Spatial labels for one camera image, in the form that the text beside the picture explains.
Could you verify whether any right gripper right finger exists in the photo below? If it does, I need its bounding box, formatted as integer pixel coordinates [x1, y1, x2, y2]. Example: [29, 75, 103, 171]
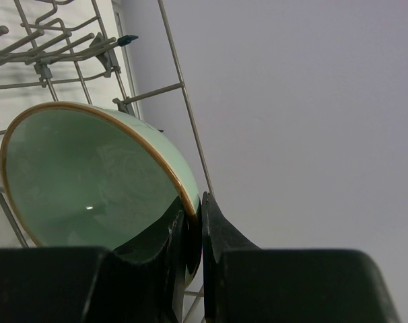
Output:
[201, 192, 400, 322]

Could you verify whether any grey wire dish rack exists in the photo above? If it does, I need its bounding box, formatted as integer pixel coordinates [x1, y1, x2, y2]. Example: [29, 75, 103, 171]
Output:
[0, 0, 215, 323]

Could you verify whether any mint green bowl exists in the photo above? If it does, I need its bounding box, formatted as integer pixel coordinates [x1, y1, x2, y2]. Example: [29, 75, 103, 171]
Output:
[0, 101, 201, 283]

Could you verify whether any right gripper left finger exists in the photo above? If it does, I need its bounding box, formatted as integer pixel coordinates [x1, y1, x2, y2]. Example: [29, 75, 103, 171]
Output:
[0, 213, 184, 322]

